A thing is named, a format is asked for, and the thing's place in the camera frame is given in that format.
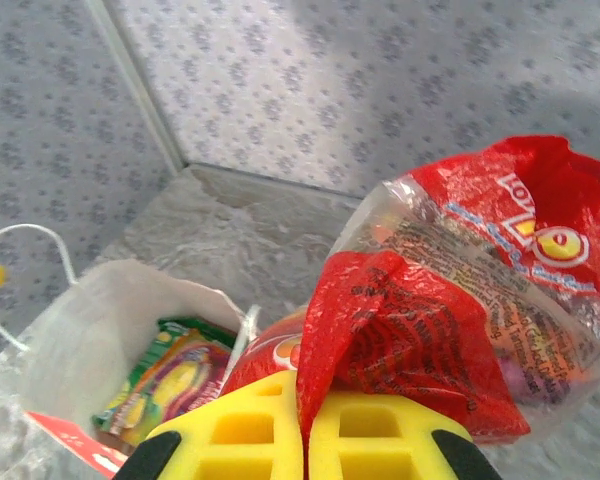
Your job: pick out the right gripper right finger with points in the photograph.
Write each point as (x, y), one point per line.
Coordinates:
(380, 440)

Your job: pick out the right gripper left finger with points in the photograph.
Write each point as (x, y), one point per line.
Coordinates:
(240, 440)

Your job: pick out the yellow red Fox's candy packet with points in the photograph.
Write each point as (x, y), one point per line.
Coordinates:
(180, 380)

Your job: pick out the white red paper bag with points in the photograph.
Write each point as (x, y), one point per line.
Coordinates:
(80, 310)

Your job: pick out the green snack packet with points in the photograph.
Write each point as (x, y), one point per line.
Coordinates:
(190, 330)

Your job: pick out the large red fruit candy packet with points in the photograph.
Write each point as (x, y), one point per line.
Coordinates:
(430, 310)

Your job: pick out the aluminium frame post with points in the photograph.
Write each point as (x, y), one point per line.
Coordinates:
(135, 85)

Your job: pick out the aluminium back frame rail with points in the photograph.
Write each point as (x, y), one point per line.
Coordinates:
(280, 181)

